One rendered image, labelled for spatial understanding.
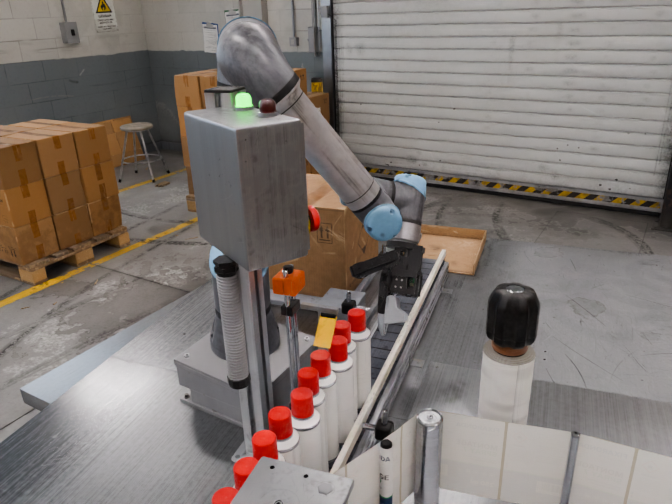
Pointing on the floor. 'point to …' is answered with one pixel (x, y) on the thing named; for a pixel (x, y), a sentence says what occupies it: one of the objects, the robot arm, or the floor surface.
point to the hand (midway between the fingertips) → (380, 329)
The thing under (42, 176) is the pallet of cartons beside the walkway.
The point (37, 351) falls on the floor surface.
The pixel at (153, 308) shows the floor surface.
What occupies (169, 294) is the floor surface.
